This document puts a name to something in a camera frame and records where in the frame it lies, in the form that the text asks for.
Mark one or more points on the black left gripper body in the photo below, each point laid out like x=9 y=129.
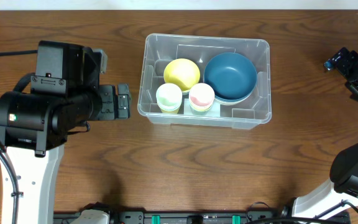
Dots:
x=123 y=101

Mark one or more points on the light blue plastic cup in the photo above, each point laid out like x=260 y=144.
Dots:
x=172 y=107

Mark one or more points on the white plastic cup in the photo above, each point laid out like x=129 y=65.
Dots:
x=169 y=95

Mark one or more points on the yellow plastic cup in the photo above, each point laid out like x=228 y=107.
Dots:
x=163 y=110
x=200 y=108

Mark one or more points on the yellow small bowl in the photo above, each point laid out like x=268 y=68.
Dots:
x=182 y=72

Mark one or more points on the green plastic cup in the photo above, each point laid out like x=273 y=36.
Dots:
x=199 y=113

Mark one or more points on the pink plastic cup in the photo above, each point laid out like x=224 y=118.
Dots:
x=201 y=95

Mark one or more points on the beige bowl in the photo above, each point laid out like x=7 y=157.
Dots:
x=226 y=102

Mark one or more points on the dark blue bowl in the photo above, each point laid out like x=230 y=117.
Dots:
x=233 y=90
x=229 y=66

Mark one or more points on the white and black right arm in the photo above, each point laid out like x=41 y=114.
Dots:
x=309 y=149

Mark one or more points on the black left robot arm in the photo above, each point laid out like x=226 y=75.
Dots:
x=45 y=107

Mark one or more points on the clear plastic storage container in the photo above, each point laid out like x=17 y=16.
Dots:
x=161 y=49

